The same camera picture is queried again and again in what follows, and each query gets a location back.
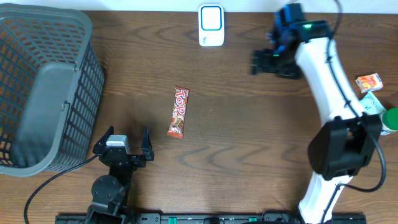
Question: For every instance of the small orange box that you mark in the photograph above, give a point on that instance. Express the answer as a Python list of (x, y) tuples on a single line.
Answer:
[(368, 83)]

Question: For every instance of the red chocolate bar wrapper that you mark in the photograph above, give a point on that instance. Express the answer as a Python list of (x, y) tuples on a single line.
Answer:
[(178, 112)]

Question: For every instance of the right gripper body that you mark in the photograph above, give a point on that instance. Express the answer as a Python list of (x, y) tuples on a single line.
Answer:
[(277, 62)]

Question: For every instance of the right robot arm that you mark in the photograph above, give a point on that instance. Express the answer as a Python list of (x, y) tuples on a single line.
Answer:
[(348, 137)]

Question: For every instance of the light blue wipes pack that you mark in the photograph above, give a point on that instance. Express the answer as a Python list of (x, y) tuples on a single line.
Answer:
[(371, 104)]

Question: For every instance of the white barcode scanner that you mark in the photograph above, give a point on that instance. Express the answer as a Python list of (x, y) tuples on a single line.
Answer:
[(211, 25)]

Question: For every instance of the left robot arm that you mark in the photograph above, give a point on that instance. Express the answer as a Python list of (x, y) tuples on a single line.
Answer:
[(110, 192)]

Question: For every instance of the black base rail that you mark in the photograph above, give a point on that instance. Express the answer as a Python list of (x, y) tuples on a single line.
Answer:
[(155, 218)]

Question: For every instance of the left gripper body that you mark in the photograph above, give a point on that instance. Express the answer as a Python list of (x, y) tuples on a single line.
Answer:
[(135, 162)]

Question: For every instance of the green lid jar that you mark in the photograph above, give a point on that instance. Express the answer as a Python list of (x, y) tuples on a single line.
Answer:
[(389, 120)]

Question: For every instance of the grey plastic basket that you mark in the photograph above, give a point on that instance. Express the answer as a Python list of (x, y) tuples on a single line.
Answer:
[(51, 87)]

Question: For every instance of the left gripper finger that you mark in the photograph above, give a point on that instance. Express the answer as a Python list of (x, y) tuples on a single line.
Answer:
[(146, 146), (101, 143)]

